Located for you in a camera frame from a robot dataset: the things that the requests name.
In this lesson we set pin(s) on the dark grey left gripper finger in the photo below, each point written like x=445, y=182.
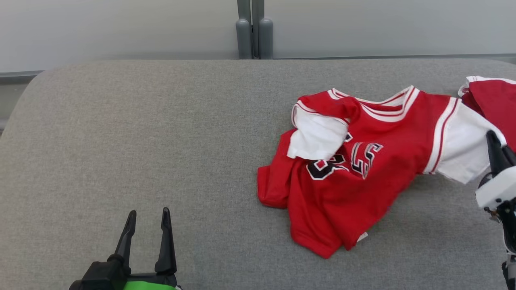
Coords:
x=125, y=245
x=166, y=253

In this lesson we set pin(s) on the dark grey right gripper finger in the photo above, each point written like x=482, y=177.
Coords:
x=511, y=159
x=496, y=159

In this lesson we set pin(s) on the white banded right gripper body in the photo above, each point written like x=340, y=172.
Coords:
x=498, y=189

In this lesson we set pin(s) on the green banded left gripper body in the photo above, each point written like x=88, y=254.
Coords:
x=149, y=286

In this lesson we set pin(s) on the red shorts with white hems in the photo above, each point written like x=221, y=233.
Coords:
x=496, y=100

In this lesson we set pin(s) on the red white basketball jersey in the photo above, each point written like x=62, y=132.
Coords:
x=342, y=201

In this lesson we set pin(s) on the grey fabric sofa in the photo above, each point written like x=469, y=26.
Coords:
x=141, y=141

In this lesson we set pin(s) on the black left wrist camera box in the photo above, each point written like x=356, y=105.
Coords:
x=96, y=278

